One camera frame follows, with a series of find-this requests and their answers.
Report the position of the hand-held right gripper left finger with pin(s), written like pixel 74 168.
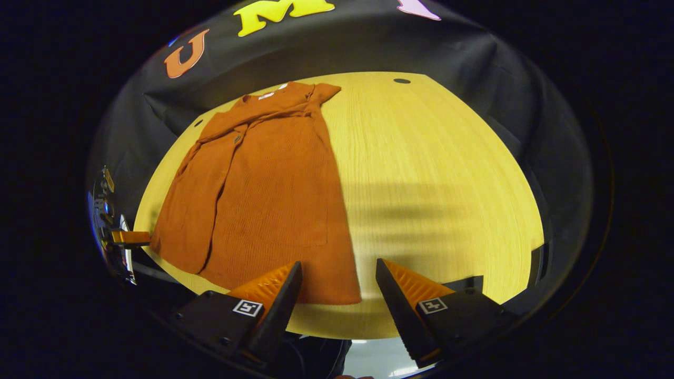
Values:
pixel 276 316

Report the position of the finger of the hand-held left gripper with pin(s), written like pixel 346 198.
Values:
pixel 131 238

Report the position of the rust orange knit garment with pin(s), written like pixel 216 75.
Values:
pixel 274 200

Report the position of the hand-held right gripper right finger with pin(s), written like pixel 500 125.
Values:
pixel 400 316

